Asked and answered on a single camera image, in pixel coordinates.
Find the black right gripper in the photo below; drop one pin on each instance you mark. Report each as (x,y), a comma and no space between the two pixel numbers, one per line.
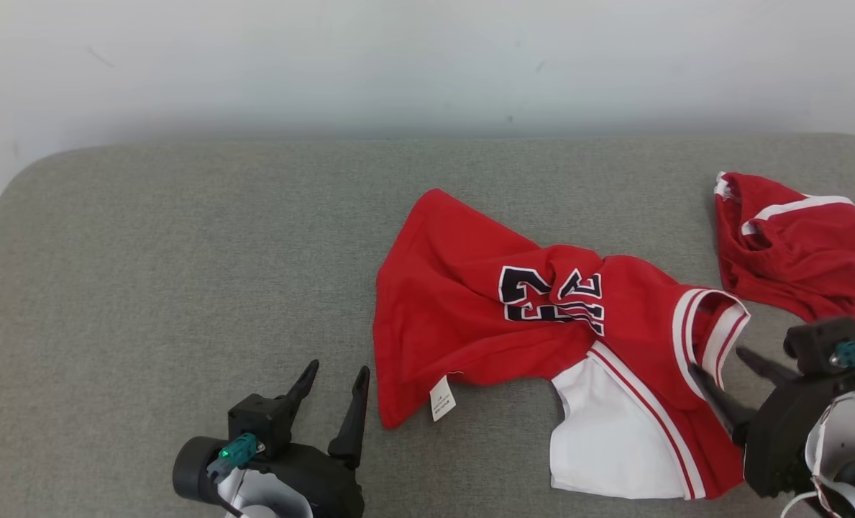
(779,439)

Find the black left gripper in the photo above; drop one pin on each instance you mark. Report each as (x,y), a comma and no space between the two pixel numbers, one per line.
(319,482)

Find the red basketball shorts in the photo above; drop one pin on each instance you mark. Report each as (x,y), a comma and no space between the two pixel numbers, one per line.
(808,259)

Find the red white basketball jersey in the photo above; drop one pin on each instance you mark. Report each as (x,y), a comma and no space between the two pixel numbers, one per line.
(456,288)

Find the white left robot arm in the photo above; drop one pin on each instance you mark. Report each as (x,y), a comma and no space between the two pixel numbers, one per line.
(269,503)

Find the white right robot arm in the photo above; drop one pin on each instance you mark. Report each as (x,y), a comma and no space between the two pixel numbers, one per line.
(848,439)

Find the grey fabric sofa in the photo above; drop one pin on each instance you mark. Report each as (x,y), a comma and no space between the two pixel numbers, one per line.
(183,288)

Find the teal left camera connector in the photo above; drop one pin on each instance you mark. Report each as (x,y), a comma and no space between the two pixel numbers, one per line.
(236,455)

